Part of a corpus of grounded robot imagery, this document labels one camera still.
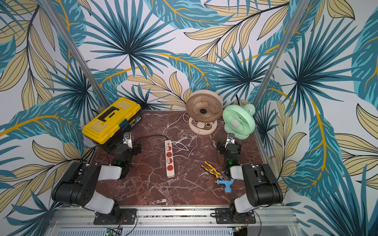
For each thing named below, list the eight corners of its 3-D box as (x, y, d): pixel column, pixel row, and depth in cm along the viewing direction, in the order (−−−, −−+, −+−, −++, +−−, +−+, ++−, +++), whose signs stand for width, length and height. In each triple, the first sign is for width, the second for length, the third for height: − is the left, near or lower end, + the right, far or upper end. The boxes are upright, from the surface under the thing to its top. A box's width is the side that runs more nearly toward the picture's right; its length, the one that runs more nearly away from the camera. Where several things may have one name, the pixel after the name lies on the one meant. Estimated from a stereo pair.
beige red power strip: (167, 178, 88) (166, 176, 85) (165, 142, 103) (164, 139, 100) (175, 177, 88) (175, 175, 85) (172, 141, 104) (171, 138, 101)
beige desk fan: (186, 134, 107) (186, 102, 82) (186, 123, 114) (186, 89, 89) (215, 135, 108) (223, 102, 83) (213, 123, 114) (221, 90, 89)
